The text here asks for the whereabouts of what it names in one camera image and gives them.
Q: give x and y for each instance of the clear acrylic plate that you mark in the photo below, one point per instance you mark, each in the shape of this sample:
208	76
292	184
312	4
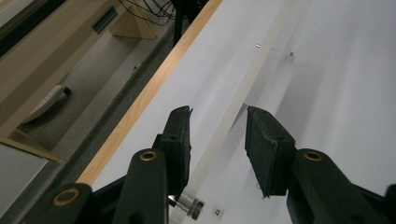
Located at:
239	102

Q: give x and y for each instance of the thin metal rod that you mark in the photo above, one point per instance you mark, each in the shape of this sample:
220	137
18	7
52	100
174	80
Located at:
190	206

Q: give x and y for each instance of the black metal stand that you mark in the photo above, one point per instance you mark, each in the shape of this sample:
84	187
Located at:
186	15

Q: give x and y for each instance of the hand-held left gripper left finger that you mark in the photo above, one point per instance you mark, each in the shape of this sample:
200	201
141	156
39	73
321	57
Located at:
177	146

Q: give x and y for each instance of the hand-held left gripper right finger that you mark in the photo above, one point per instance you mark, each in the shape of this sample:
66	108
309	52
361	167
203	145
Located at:
267	149

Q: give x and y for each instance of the white power strip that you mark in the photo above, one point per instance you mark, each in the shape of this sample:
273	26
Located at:
46	103

